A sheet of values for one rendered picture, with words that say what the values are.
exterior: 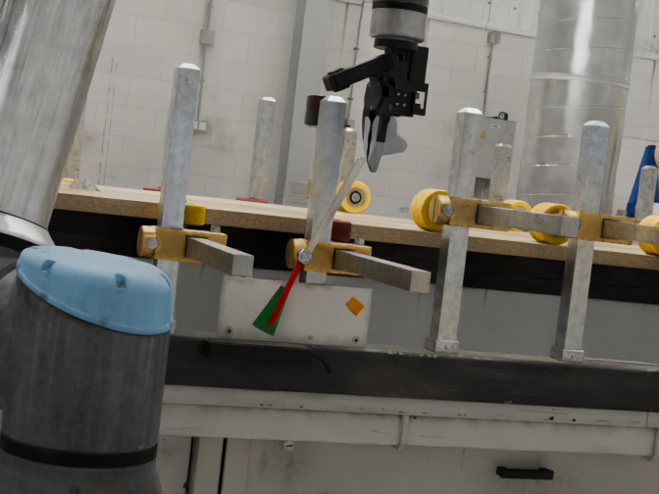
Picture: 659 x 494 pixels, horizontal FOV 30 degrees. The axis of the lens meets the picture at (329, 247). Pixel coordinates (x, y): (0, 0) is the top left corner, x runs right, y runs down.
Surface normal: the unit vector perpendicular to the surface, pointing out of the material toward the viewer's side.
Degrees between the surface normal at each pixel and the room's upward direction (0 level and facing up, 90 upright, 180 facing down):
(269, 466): 90
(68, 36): 84
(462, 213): 90
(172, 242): 90
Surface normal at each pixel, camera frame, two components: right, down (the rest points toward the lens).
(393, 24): -0.15, 0.04
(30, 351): -0.51, -0.02
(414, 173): 0.41, 0.10
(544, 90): -0.80, -0.07
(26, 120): 0.29, -0.09
